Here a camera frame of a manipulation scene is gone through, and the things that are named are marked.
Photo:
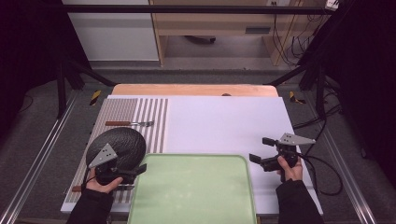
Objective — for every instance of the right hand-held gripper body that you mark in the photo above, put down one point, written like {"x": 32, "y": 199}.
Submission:
{"x": 288, "y": 152}

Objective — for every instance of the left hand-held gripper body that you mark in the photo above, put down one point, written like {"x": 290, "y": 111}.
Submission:
{"x": 107, "y": 174}

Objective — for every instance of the black round plate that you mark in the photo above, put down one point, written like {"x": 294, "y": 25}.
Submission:
{"x": 129, "y": 146}

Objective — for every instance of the green tray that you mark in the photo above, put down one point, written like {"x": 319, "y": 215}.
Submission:
{"x": 193, "y": 189}

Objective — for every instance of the person's left hand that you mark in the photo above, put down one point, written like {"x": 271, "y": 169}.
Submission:
{"x": 101, "y": 186}

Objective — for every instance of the person's right hand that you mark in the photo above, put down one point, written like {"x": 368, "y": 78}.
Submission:
{"x": 291, "y": 172}

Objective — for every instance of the striped placemat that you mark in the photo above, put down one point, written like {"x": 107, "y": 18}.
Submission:
{"x": 120, "y": 109}

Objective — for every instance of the black metal stand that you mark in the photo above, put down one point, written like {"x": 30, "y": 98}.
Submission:
{"x": 320, "y": 93}
{"x": 61, "y": 93}

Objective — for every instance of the black curtain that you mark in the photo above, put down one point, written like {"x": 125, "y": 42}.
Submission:
{"x": 28, "y": 46}
{"x": 367, "y": 62}

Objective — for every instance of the wooden desk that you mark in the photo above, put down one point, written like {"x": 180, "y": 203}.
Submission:
{"x": 218, "y": 21}

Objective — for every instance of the white cabinet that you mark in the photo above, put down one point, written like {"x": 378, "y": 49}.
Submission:
{"x": 115, "y": 37}

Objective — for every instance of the white power strip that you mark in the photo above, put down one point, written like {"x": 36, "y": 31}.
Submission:
{"x": 332, "y": 4}

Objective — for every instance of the aluminium floor rail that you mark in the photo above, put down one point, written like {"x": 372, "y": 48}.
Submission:
{"x": 348, "y": 174}
{"x": 34, "y": 174}

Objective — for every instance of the black horizontal frame bar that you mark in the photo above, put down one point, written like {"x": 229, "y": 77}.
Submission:
{"x": 186, "y": 9}

